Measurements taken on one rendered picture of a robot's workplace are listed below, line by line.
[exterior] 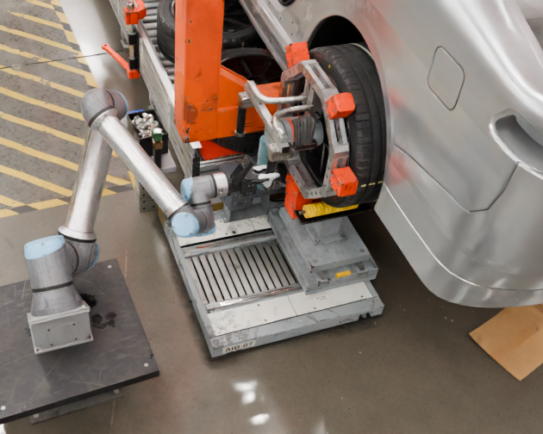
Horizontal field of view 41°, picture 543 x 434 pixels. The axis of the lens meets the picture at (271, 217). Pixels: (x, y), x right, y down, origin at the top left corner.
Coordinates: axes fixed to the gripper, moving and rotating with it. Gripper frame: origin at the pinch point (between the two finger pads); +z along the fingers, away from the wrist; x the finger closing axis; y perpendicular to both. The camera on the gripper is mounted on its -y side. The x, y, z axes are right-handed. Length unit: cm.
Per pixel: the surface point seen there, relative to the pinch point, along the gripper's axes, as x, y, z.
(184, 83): -61, -2, -19
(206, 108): -60, 12, -8
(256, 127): -60, 28, 17
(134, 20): -182, 37, -13
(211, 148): -83, 56, 3
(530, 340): 57, 83, 116
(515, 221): 81, -40, 40
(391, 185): 29.3, -10.4, 33.3
